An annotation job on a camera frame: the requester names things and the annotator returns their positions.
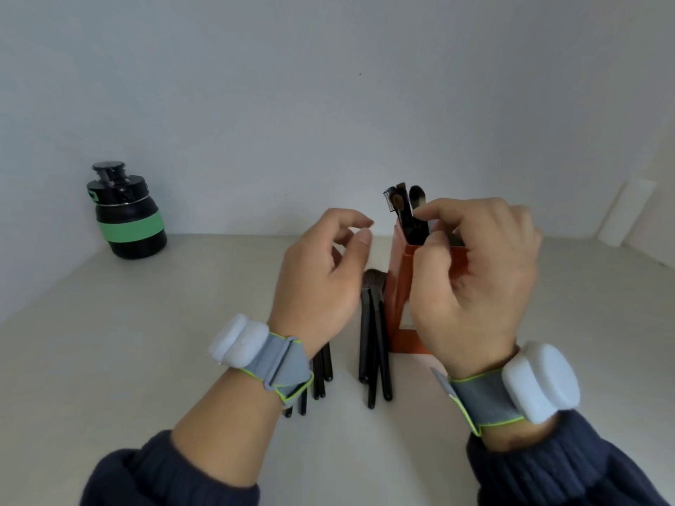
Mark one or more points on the person's right hand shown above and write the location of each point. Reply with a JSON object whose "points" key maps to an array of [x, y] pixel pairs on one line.
{"points": [[474, 289]]}

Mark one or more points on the person's left hand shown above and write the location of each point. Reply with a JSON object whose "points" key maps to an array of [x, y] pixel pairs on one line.
{"points": [[321, 289]]}

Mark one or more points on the orange square tin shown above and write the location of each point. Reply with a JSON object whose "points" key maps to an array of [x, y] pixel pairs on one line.
{"points": [[395, 289]]}

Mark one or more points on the pile of black makeup brushes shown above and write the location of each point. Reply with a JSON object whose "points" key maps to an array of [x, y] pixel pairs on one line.
{"points": [[369, 353]]}

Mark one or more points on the person's right forearm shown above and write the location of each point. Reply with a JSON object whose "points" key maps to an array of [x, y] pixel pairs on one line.
{"points": [[569, 469]]}

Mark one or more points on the person's left forearm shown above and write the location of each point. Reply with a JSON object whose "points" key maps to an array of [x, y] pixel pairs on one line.
{"points": [[227, 442]]}

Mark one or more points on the beige table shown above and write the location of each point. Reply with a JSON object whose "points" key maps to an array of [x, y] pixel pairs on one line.
{"points": [[158, 337]]}

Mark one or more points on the white paper roll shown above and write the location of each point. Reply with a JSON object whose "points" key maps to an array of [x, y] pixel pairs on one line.
{"points": [[627, 210]]}

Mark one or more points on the black green water bottle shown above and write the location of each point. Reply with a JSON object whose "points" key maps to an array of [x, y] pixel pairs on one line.
{"points": [[132, 231]]}

